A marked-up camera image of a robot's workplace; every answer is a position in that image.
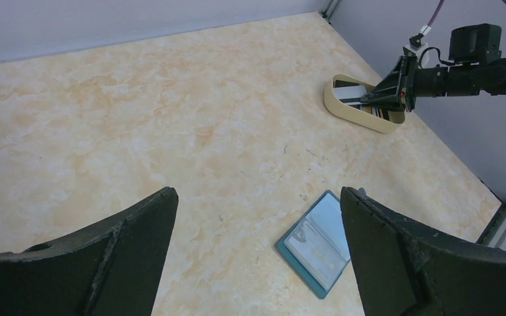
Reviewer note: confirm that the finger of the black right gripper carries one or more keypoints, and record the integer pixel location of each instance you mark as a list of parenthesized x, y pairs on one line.
[(387, 91)]

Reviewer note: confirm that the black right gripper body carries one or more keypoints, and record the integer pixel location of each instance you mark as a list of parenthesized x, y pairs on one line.
[(415, 80)]

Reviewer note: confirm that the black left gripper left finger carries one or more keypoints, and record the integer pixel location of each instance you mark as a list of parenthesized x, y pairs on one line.
[(111, 267)]

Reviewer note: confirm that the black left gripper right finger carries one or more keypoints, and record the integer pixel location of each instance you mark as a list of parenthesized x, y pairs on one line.
[(405, 267)]

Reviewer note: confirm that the teal leather card holder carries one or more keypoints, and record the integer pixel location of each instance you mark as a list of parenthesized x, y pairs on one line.
[(316, 247)]

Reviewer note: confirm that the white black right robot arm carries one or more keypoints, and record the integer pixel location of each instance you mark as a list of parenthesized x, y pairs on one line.
[(474, 65)]

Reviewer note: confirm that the beige card tray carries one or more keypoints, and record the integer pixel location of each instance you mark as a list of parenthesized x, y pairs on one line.
[(342, 111)]

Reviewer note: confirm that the cards in tray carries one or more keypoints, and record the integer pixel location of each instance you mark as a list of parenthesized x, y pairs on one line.
[(350, 95)]

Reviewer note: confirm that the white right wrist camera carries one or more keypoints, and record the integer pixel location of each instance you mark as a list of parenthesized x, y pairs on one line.
[(415, 46)]

